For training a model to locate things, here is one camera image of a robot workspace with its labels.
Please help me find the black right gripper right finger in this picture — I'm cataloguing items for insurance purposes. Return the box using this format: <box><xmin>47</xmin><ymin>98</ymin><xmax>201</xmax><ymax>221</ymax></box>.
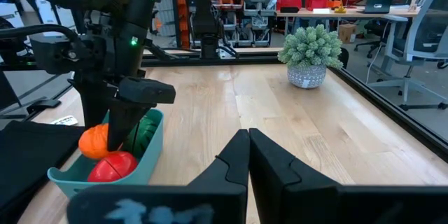
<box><xmin>248</xmin><ymin>127</ymin><xmax>448</xmax><ymax>224</ymax></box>

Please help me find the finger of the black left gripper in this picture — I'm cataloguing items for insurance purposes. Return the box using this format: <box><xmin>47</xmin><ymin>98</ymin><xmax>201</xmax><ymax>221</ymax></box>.
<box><xmin>71</xmin><ymin>79</ymin><xmax>119</xmax><ymax>130</ymax></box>
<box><xmin>106</xmin><ymin>99</ymin><xmax>158</xmax><ymax>152</ymax></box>

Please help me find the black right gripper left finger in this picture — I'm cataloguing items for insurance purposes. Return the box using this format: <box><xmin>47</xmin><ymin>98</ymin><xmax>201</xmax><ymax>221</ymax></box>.
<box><xmin>66</xmin><ymin>128</ymin><xmax>251</xmax><ymax>224</ymax></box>

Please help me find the green striped toy watermelon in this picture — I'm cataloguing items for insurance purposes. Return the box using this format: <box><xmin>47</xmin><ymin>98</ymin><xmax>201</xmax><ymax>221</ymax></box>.
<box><xmin>122</xmin><ymin>116</ymin><xmax>159</xmax><ymax>159</ymax></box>

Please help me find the orange toy orange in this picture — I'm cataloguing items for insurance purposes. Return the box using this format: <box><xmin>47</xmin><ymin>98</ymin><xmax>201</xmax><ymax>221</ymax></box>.
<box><xmin>78</xmin><ymin>122</ymin><xmax>111</xmax><ymax>161</ymax></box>

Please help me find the red toy apple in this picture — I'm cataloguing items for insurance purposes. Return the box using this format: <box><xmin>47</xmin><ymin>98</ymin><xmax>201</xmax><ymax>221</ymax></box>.
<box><xmin>87</xmin><ymin>150</ymin><xmax>139</xmax><ymax>183</ymax></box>

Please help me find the white printed card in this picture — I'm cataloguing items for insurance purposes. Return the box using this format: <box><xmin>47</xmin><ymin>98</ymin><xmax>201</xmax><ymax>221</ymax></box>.
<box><xmin>50</xmin><ymin>115</ymin><xmax>79</xmax><ymax>127</ymax></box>

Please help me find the teal plastic container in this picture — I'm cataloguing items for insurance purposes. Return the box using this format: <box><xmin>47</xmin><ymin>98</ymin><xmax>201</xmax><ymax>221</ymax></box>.
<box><xmin>46</xmin><ymin>108</ymin><xmax>165</xmax><ymax>199</ymax></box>

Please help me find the black table clamp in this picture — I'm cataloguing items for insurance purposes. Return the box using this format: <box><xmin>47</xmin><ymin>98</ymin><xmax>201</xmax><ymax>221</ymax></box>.
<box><xmin>25</xmin><ymin>98</ymin><xmax>62</xmax><ymax>115</ymax></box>

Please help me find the black folded cloth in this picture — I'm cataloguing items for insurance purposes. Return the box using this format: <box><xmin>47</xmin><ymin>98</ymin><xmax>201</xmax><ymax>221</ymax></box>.
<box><xmin>0</xmin><ymin>120</ymin><xmax>85</xmax><ymax>224</ymax></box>

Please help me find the storage rack with red bins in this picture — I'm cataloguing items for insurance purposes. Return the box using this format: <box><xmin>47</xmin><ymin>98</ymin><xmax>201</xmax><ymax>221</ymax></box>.
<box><xmin>156</xmin><ymin>0</ymin><xmax>281</xmax><ymax>49</ymax></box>

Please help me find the artificial plant in patterned pot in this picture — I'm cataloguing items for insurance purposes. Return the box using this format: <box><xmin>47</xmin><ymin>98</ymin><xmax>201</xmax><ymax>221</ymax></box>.
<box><xmin>277</xmin><ymin>24</ymin><xmax>344</xmax><ymax>90</ymax></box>

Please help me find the red plastic box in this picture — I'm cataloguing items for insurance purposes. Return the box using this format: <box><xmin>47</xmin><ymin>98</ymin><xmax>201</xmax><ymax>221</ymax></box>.
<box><xmin>305</xmin><ymin>0</ymin><xmax>330</xmax><ymax>11</ymax></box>
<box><xmin>276</xmin><ymin>0</ymin><xmax>303</xmax><ymax>12</ymax></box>

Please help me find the cardboard box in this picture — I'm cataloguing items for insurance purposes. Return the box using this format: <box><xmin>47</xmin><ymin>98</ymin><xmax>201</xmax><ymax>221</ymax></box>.
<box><xmin>337</xmin><ymin>23</ymin><xmax>358</xmax><ymax>44</ymax></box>

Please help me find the black office chair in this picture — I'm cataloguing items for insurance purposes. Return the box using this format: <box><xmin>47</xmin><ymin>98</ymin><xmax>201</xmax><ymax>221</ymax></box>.
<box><xmin>353</xmin><ymin>18</ymin><xmax>386</xmax><ymax>60</ymax></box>

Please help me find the wooden desk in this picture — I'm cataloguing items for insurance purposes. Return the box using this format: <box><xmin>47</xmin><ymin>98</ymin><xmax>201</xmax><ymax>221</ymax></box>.
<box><xmin>275</xmin><ymin>4</ymin><xmax>421</xmax><ymax>36</ymax></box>

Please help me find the grey laptop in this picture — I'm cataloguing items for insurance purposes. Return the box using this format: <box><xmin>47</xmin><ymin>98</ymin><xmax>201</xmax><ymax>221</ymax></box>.
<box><xmin>363</xmin><ymin>0</ymin><xmax>393</xmax><ymax>15</ymax></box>

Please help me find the white office chair base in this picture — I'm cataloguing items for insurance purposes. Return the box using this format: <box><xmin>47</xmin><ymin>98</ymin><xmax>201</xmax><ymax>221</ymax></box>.
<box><xmin>366</xmin><ymin>0</ymin><xmax>448</xmax><ymax>111</ymax></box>

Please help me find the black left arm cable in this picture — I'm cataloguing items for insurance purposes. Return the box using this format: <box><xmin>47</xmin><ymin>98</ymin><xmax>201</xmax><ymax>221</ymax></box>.
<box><xmin>0</xmin><ymin>23</ymin><xmax>83</xmax><ymax>48</ymax></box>

